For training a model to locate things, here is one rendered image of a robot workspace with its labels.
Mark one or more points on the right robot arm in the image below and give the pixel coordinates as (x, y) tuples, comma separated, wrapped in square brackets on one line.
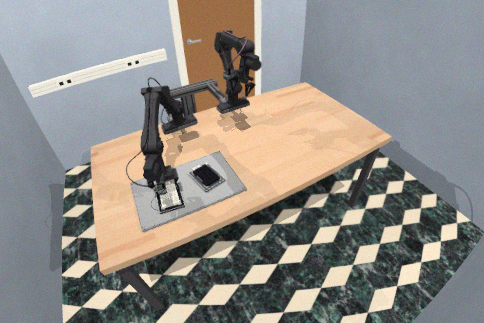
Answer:
[(154, 144)]

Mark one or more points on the white perforated plate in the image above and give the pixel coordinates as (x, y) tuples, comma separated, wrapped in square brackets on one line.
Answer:
[(171, 198)]

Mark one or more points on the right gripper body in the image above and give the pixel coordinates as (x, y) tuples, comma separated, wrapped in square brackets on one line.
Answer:
[(168, 175)]

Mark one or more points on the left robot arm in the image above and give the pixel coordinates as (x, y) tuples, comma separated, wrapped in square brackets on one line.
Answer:
[(251, 61)]

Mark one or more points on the black rectangular frame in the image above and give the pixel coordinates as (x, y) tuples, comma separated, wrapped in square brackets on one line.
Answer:
[(164, 210)]

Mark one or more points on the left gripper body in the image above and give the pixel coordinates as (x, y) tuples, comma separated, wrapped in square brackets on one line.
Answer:
[(242, 74)]

